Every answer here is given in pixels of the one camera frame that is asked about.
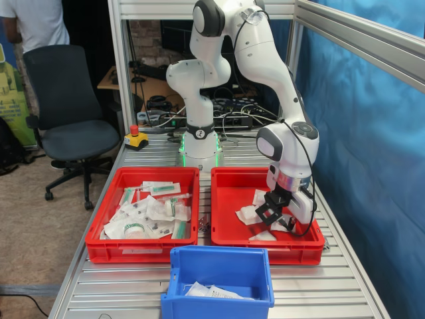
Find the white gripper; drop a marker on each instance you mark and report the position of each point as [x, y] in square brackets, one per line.
[303, 207]

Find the dark office swivel chair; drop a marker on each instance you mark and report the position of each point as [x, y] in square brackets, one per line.
[63, 83]

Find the white bandage pack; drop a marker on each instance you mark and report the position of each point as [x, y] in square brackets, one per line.
[277, 228]
[262, 236]
[247, 214]
[259, 196]

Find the grey tape roll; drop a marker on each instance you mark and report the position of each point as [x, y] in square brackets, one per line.
[146, 117]

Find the metal corner bracket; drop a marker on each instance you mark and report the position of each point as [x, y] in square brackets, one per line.
[204, 224]
[327, 245]

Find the clear plastic bandage pack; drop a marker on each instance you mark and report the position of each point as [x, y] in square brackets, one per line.
[197, 289]

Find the small white paper packet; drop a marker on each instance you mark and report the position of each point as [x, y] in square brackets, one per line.
[147, 185]

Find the red crate with medical supplies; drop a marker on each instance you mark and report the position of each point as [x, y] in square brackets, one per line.
[103, 252]

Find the black power strip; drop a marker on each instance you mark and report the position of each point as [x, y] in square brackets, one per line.
[232, 122]

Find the person in white shirt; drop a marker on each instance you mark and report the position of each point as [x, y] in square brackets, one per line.
[40, 23]

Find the white pouch black parts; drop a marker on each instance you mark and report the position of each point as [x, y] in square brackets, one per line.
[137, 208]
[159, 229]

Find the blue fabric backdrop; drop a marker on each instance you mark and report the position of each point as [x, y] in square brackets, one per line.
[365, 166]

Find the long green syringe pack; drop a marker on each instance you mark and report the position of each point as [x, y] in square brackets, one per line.
[181, 229]

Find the black monitor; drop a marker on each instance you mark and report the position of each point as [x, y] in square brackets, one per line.
[171, 36]

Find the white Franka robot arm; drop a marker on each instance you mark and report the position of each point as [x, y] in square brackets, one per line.
[259, 60]

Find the green syringe in packet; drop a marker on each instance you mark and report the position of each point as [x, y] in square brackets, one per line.
[165, 188]

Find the blue open-front storage bin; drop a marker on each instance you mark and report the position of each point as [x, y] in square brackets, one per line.
[219, 266]

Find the green printed banner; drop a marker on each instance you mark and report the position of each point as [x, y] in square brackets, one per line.
[13, 99]

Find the green needle paper packet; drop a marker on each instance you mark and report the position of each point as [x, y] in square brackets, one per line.
[127, 196]

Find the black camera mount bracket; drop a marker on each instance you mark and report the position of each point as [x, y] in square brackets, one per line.
[270, 207]

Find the yellow emergency stop button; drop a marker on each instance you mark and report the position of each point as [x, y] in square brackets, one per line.
[136, 141]

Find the printed white paper packet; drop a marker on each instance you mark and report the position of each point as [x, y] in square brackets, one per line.
[227, 294]

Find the wooden desk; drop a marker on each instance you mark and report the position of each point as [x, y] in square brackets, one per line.
[156, 89]

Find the black backpack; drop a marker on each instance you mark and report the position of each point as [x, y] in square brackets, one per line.
[10, 146]

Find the aluminium profile frame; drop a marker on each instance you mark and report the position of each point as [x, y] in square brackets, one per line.
[120, 66]

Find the clear plastic syringe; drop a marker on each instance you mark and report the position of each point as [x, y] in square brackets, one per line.
[177, 197]

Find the red crate with bandage packs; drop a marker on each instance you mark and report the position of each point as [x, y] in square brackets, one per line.
[232, 199]

